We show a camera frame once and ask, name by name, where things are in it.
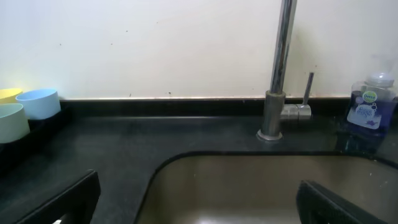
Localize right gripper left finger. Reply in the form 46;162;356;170
0;169;102;224

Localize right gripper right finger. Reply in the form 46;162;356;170
295;179;391;224

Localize black tray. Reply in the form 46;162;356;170
0;105;74;175

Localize steel sink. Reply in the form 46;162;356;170
133;151;398;224

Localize green cup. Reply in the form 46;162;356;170
0;103;31;144

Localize blue cup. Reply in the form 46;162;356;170
15;88;62;121

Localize steel tap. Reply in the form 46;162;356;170
256;0;315;142

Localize blue soap bottle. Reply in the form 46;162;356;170
345;54;398;138

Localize yellow cup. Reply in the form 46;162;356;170
0;88;24;105

